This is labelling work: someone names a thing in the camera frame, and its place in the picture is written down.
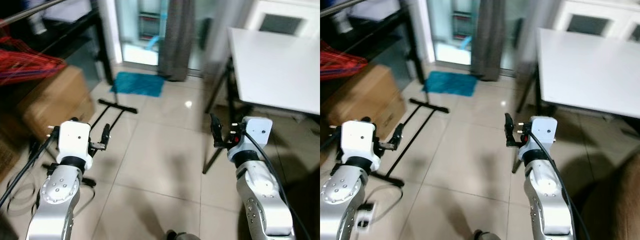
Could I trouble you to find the white table with black legs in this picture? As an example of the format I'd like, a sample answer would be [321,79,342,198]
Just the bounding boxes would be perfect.
[512,27,640,175]
[202,27,321,175]

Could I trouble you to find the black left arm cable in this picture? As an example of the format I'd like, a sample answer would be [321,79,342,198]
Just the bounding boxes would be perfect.
[320,131,343,152]
[0,131,57,208]

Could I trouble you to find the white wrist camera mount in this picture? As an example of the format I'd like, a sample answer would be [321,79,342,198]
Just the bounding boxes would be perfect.
[227,117,274,164]
[341,120,384,169]
[517,116,559,162]
[56,121,94,169]

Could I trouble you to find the silver metal rod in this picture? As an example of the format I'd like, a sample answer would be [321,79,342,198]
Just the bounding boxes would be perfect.
[320,0,362,14]
[0,0,67,27]

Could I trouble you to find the grey curtain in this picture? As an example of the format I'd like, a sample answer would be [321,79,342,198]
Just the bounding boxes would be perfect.
[158,0,196,82]
[472,0,507,82]

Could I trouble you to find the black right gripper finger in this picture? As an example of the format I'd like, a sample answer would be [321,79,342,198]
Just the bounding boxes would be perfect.
[210,113,224,148]
[504,113,516,147]

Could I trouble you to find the black metal floor stand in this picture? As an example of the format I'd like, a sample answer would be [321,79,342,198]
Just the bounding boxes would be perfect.
[42,99,139,188]
[372,98,450,188]

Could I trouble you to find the grey robot foot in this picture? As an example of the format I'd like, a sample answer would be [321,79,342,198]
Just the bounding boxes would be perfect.
[472,229,507,240]
[165,230,202,240]

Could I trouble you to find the white cabinet with dark panel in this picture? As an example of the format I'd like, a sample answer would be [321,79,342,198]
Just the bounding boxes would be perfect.
[554,0,640,42]
[244,0,321,40]

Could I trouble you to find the glass sliding door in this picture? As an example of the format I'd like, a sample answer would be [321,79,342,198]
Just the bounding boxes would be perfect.
[425,0,526,69]
[114,0,213,69]

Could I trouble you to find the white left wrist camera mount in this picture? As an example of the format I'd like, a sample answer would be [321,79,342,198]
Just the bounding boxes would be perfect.
[341,120,384,169]
[56,121,94,169]

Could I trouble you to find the brown cardboard box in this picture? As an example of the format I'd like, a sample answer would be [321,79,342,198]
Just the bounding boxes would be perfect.
[16,65,96,142]
[334,63,407,142]

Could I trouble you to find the blue floor mat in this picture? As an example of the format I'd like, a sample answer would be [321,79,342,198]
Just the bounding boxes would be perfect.
[423,70,479,97]
[110,72,165,98]

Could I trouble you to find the black shelf frame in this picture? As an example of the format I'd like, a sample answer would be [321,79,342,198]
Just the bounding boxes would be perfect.
[400,0,427,86]
[91,0,115,87]

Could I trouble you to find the brown round sofa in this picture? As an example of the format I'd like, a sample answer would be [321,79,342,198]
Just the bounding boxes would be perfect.
[579,149,640,240]

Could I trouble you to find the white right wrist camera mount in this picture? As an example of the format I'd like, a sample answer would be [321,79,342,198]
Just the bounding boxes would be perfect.
[517,116,559,162]
[227,117,274,164]

